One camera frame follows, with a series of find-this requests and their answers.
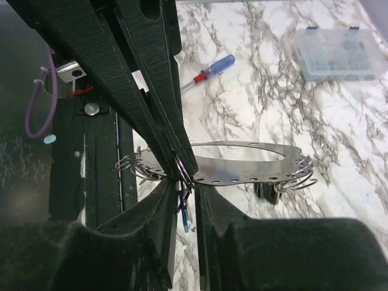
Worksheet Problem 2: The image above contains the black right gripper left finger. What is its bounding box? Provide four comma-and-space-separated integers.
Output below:
1, 181, 177, 290

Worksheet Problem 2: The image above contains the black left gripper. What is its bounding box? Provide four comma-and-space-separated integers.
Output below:
10, 1, 198, 180

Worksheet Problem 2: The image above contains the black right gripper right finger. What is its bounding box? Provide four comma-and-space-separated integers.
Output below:
195, 184, 387, 290

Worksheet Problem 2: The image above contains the black key tag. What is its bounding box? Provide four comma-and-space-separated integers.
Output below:
254, 183, 283, 205

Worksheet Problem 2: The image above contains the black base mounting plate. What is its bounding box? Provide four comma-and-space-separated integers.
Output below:
48, 99, 138, 229

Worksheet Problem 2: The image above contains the clear plastic organizer box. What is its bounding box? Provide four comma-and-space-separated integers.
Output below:
293, 27, 387, 82

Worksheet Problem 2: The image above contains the blue handled screwdriver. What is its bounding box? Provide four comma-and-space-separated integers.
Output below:
181, 55, 235, 91

